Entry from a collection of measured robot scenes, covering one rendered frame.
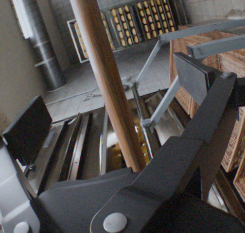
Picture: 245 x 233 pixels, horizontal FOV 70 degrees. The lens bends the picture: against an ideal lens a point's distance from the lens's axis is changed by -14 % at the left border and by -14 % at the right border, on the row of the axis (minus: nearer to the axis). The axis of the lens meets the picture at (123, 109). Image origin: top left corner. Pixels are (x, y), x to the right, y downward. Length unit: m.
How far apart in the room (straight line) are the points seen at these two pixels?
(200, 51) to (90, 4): 0.49
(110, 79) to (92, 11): 0.08
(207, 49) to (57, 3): 4.98
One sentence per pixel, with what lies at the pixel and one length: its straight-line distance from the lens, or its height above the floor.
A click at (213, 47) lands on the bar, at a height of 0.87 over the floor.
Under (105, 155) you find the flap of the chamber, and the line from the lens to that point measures 1.03.
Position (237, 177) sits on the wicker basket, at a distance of 0.91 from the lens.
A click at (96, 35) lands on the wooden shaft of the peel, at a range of 0.23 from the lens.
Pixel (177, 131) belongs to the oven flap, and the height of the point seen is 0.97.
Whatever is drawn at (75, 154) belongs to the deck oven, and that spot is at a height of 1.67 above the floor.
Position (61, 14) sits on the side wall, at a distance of 5.39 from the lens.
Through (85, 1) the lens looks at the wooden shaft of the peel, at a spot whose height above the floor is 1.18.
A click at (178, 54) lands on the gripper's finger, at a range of 0.17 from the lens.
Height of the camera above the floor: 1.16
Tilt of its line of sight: 5 degrees up
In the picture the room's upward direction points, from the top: 106 degrees counter-clockwise
